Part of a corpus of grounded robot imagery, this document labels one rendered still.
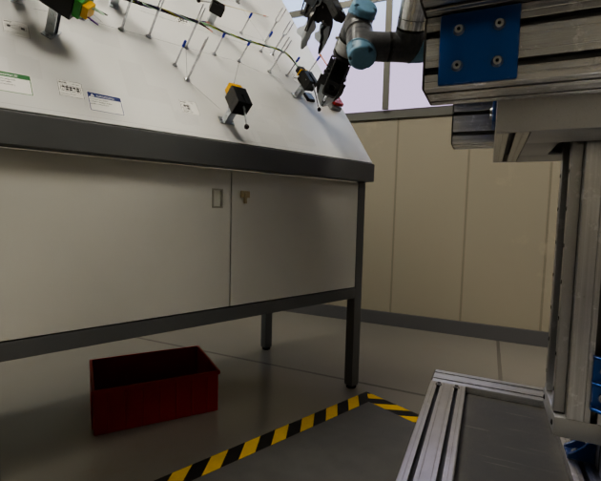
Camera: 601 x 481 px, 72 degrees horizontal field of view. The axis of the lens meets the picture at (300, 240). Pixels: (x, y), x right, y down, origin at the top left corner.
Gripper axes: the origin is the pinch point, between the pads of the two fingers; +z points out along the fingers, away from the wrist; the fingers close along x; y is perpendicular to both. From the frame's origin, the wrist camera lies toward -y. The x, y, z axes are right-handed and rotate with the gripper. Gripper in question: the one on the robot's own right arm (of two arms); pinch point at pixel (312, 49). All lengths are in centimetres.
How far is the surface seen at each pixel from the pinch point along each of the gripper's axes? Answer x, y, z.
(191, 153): 53, -22, 29
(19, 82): 86, -9, 21
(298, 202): 14, -28, 43
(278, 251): 23, -35, 56
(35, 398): 80, 0, 134
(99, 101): 72, -11, 22
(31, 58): 83, -1, 18
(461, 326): -113, -65, 111
